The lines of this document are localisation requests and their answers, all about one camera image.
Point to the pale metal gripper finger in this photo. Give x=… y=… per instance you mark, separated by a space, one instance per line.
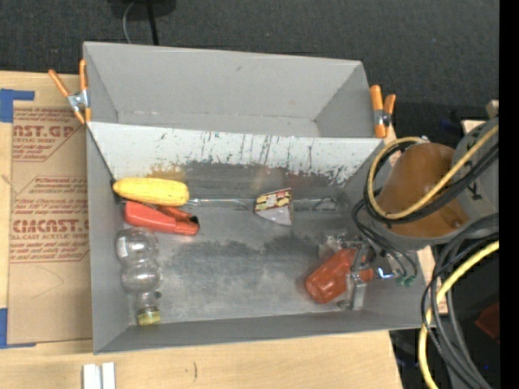
x=344 y=242
x=357 y=294

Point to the orange plastic bottle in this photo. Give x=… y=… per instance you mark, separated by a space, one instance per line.
x=328 y=280

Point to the printed wedge-shaped box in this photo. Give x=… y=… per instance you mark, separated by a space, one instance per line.
x=276 y=209

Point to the grey metal bin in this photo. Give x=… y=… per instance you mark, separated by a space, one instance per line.
x=243 y=257

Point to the yellow toy corn cob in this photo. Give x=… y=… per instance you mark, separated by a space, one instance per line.
x=152 y=191

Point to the clear plastic bottle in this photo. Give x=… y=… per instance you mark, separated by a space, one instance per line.
x=140 y=272

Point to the brown cardboard board red print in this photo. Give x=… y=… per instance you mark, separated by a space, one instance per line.
x=48 y=282

